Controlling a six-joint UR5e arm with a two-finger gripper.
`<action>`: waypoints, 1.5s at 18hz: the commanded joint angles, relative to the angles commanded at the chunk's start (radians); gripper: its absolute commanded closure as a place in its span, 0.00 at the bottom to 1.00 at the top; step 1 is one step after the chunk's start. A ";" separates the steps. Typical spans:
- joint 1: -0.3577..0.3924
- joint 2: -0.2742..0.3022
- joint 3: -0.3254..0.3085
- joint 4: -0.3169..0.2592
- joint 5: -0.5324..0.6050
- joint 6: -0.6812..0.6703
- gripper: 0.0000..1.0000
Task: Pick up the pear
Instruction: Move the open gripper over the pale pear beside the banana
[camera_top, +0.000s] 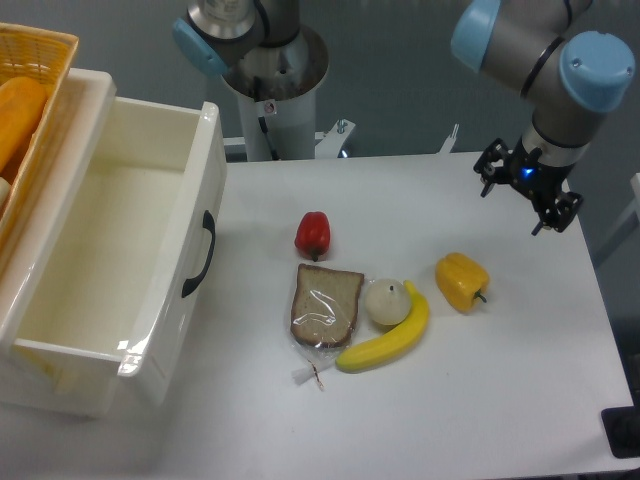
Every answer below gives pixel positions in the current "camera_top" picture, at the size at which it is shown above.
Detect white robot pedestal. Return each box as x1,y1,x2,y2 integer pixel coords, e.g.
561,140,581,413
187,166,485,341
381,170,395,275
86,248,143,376
223,25,329,162

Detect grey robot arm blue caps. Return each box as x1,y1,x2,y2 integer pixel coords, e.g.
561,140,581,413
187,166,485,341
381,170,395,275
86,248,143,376
172,1,635,232

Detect bagged brown bread slice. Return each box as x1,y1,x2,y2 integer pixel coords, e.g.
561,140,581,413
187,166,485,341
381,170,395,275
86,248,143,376
289,264,364,388

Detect black object at table corner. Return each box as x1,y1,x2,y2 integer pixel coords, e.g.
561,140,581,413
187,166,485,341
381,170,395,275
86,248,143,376
601,406,639,459

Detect yellow banana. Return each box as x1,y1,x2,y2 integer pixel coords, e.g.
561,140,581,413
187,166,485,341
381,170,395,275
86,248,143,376
335,280,430,373

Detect black drawer handle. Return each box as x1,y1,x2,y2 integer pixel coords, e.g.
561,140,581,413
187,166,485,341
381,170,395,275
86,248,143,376
179,209,216,298

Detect yellow bell pepper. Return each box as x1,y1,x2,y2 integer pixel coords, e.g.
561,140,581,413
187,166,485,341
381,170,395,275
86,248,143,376
435,252,490,313

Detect orange baguette in basket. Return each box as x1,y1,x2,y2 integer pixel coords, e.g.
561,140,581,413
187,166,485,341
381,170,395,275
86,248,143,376
1,76,47,169

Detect red bell pepper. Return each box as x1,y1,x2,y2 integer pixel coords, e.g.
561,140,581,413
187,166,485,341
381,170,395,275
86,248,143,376
294,211,331,261

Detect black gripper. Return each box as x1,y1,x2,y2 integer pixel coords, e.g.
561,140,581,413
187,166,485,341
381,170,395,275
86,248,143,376
473,137,583,236

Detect yellow wicker basket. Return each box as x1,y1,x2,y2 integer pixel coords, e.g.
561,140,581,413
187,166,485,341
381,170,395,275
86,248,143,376
1,23,79,251

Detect white drawer cabinet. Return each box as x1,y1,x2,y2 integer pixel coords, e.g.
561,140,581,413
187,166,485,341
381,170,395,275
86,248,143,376
0,68,119,420

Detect white open drawer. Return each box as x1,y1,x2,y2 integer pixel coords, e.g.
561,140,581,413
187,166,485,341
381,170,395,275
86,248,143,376
17,98,226,404

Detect black cable on pedestal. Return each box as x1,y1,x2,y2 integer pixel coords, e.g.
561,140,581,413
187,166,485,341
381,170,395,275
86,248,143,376
257,115,280,162

